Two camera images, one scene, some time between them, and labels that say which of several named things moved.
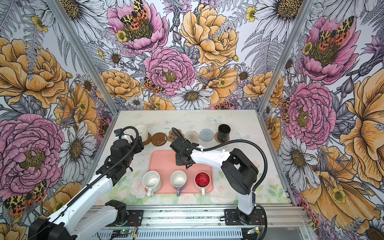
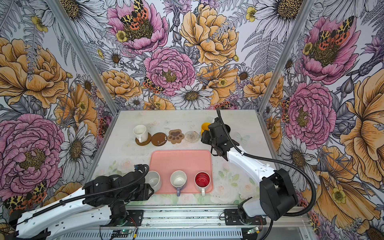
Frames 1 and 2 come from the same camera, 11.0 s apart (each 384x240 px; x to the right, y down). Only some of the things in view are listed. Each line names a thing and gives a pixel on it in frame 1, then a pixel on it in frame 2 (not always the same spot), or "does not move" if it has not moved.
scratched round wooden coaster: [159, 139] does not move
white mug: [142, 132] does not move
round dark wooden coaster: [148, 140] does not move
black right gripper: [179, 162] to [205, 136]
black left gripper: [140, 147] to [143, 193]
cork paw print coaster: [172, 137] does not move
